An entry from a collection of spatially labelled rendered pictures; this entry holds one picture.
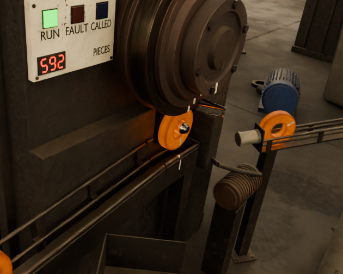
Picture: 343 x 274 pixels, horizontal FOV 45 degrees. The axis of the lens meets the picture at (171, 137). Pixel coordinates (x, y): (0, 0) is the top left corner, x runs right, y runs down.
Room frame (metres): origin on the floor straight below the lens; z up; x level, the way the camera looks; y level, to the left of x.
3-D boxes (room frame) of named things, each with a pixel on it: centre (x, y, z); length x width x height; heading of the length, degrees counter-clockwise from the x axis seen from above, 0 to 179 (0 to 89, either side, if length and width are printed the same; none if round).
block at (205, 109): (1.40, -0.12, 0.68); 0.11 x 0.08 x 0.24; 57
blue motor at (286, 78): (3.31, -0.87, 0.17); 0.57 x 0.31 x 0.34; 167
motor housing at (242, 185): (1.40, -0.30, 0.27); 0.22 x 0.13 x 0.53; 147
